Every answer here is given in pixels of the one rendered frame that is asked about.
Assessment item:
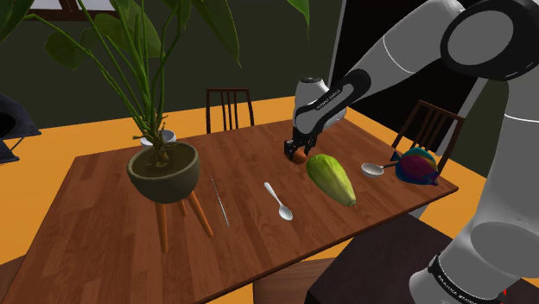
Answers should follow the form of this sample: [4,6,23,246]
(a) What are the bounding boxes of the white spoon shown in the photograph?
[263,180,295,222]

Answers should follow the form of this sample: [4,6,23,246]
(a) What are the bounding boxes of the dark wooden chair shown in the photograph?
[205,87,256,135]
[390,99,466,174]

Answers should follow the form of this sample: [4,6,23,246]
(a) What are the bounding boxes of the wooden dining table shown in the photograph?
[1,118,460,304]

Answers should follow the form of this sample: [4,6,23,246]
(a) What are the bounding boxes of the white bowl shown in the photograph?
[140,129,177,149]

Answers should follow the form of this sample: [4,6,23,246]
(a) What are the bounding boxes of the brown framed window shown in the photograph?
[26,0,127,22]

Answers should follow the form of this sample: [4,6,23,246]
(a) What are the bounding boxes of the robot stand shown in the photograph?
[304,213,539,304]

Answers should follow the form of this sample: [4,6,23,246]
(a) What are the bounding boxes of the thin metal skewer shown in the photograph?
[210,175,231,228]

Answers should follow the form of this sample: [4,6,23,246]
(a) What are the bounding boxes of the potted plant on wooden legs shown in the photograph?
[0,0,311,255]

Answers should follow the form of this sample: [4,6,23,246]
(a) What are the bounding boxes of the colourful fish figure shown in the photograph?
[390,146,441,187]

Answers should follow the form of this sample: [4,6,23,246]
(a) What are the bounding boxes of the green papaya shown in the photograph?
[305,153,358,208]

